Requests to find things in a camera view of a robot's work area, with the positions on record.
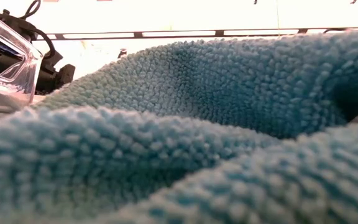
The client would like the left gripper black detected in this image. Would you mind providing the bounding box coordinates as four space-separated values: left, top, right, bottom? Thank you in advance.
35 51 76 94

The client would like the light blue microfiber towel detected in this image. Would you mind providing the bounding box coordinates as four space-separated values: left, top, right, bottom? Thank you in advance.
0 27 358 224

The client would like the clear plastic basket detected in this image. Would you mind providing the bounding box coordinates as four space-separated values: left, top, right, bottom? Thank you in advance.
0 6 45 122

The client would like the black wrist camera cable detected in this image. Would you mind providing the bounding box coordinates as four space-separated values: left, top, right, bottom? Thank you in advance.
19 0 57 60

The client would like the thin hanging wire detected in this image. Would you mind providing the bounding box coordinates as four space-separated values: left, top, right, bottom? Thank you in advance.
275 0 281 38

